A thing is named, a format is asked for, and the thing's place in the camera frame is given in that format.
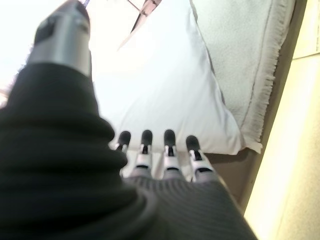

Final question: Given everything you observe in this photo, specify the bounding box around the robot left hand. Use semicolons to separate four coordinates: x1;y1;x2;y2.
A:
0;0;260;240

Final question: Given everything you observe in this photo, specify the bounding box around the white duvet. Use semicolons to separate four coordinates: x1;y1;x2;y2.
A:
84;0;247;157

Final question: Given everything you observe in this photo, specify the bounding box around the beige fringed bed runner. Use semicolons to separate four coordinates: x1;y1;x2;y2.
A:
189;0;298;154

